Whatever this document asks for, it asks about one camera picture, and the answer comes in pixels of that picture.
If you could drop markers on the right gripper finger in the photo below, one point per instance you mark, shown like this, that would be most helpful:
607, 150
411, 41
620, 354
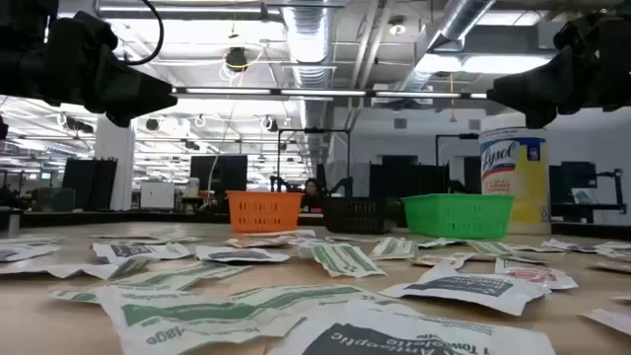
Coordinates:
539, 119
527, 93

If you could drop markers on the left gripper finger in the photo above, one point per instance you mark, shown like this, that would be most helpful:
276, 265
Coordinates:
143, 93
123, 118

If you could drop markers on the green plastic basket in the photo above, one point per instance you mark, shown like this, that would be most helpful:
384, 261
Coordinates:
458, 217

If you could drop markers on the plain white packet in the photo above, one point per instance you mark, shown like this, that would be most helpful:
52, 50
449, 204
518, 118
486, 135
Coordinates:
59, 270
611, 319

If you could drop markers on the black monitor on arm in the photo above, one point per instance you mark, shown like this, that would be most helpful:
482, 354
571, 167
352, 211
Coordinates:
572, 175

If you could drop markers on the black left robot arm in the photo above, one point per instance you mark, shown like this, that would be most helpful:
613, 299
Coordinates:
20, 49

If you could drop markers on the white pillar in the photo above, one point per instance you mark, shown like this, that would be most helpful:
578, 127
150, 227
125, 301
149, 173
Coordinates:
114, 163

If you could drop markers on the yellow Lysol wipes canister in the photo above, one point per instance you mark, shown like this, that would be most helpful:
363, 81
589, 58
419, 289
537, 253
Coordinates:
522, 172

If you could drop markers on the black partition panels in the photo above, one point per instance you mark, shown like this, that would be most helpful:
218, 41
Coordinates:
89, 182

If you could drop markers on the white cabinet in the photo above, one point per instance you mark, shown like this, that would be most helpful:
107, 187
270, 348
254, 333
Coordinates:
158, 194

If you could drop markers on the grey bin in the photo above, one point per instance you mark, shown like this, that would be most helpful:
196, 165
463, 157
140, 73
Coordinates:
54, 199

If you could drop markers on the black display panel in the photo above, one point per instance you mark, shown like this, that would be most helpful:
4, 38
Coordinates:
222, 172

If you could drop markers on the wide black partition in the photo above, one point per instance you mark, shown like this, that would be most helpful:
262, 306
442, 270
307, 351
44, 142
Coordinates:
409, 177

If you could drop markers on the orange plastic basket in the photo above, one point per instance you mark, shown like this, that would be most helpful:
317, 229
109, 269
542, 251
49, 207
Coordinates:
263, 212

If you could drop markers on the long ceiling light bar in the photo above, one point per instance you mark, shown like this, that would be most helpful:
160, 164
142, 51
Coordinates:
320, 92

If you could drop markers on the person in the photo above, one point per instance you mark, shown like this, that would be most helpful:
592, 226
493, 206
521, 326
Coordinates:
311, 197

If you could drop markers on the black plastic basket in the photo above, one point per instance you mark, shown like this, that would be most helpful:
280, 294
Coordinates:
357, 214

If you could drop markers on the black metal stand frame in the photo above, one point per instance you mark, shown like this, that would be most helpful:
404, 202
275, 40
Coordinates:
456, 135

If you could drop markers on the silver ventilation duct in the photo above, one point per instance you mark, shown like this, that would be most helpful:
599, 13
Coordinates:
308, 34
463, 20

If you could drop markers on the black overhead camera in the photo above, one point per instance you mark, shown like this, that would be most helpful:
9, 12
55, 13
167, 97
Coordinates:
236, 59

